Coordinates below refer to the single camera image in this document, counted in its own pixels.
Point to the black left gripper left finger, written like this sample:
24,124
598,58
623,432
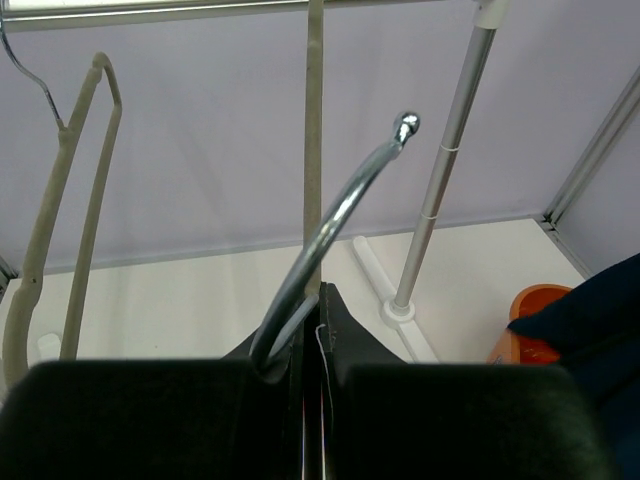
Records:
159,419

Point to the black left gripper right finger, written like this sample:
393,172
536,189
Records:
389,419

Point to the navy blue shorts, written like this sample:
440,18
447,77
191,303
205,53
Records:
595,328

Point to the orange plastic basket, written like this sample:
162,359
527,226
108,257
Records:
524,340

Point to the silver clothes rack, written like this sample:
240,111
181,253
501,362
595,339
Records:
486,22

